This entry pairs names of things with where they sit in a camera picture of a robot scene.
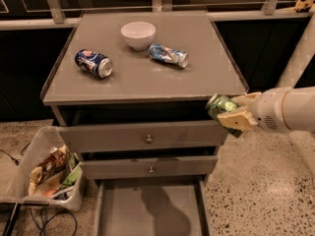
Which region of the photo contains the white diagonal pole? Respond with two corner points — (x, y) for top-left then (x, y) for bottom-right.
(277, 14), (315, 88)

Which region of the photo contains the grey drawer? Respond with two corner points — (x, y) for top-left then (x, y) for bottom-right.
(80, 155), (218, 180)
(93, 176), (211, 236)
(58, 121), (227, 152)

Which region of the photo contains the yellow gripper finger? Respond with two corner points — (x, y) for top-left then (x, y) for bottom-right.
(231, 91), (261, 106)
(217, 106), (258, 131)

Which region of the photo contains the brass middle drawer knob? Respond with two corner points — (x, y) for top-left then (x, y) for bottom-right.
(148, 167), (155, 174)

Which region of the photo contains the grey bottom drawer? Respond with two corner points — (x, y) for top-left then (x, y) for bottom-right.
(93, 176), (211, 236)

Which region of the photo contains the brass top drawer knob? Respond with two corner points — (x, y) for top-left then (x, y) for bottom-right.
(145, 135), (154, 144)

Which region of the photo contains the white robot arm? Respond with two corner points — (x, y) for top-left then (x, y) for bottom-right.
(218, 87), (315, 133)

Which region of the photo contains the grey drawer cabinet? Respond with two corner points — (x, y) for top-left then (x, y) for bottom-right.
(38, 11), (249, 236)

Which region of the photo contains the grey middle drawer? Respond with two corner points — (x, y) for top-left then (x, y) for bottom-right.
(80, 155), (218, 180)

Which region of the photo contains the crushed light blue can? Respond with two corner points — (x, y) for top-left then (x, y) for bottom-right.
(149, 43), (189, 69)

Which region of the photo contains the grey top drawer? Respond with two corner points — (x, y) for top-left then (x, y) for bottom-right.
(58, 121), (227, 152)

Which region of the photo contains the green snack packet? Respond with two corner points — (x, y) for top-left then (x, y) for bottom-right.
(61, 152), (82, 189)

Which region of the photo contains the clear plastic bin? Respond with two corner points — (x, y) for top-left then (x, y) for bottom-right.
(0, 127), (87, 211)

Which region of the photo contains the green soda can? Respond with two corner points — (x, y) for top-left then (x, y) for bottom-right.
(205, 93), (238, 123)

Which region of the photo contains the brass drawer knob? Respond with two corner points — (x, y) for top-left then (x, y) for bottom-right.
(148, 167), (155, 174)
(145, 135), (154, 144)

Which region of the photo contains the brown snack bag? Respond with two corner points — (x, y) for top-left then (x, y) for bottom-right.
(30, 146), (67, 185)

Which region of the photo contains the white ceramic bowl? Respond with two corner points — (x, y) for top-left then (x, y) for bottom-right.
(121, 22), (156, 50)

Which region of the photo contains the dark blue soda can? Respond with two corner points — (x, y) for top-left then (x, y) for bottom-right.
(75, 49), (113, 79)

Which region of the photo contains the black cable on floor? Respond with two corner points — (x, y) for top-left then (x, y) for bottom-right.
(0, 141), (32, 166)

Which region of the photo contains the metal window railing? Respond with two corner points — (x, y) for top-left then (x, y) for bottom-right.
(0, 0), (305, 30)

